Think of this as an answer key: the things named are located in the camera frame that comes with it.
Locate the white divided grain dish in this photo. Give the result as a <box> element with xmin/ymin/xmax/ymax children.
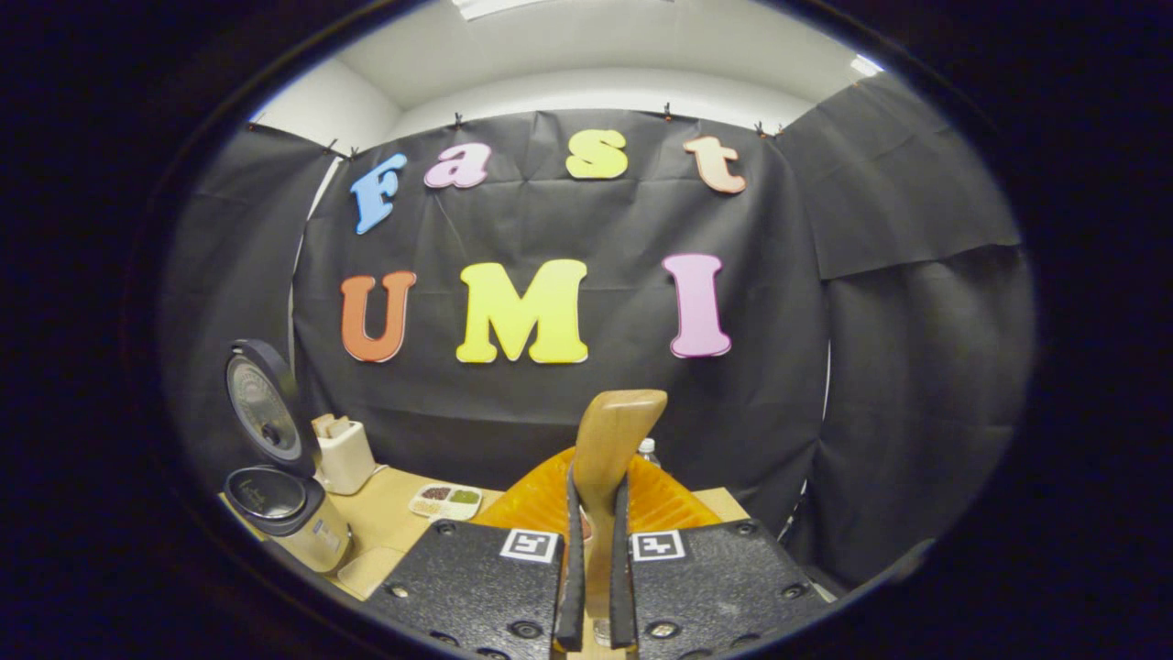
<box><xmin>409</xmin><ymin>482</ymin><xmax>484</xmax><ymax>522</ymax></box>

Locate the large ceiling light panel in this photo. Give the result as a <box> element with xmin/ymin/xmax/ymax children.
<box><xmin>451</xmin><ymin>0</ymin><xmax>674</xmax><ymax>21</ymax></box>

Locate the white toaster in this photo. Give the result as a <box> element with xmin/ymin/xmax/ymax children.
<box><xmin>313</xmin><ymin>414</ymin><xmax>378</xmax><ymax>497</ymax></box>

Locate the wooden spoon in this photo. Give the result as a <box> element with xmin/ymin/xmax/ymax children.
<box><xmin>573</xmin><ymin>389</ymin><xmax>669</xmax><ymax>620</ymax></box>

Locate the black backdrop cloth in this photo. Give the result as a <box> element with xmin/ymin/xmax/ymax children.
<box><xmin>160</xmin><ymin>71</ymin><xmax>1036</xmax><ymax>588</ymax></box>

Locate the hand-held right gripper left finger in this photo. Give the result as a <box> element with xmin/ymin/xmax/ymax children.
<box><xmin>365</xmin><ymin>446</ymin><xmax>587</xmax><ymax>660</ymax></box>

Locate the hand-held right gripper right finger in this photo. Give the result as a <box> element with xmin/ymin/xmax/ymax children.
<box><xmin>609</xmin><ymin>454</ymin><xmax>830</xmax><ymax>654</ymax></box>

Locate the grey rice cooker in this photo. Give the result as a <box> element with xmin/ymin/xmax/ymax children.
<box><xmin>223</xmin><ymin>338</ymin><xmax>354</xmax><ymax>577</ymax></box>

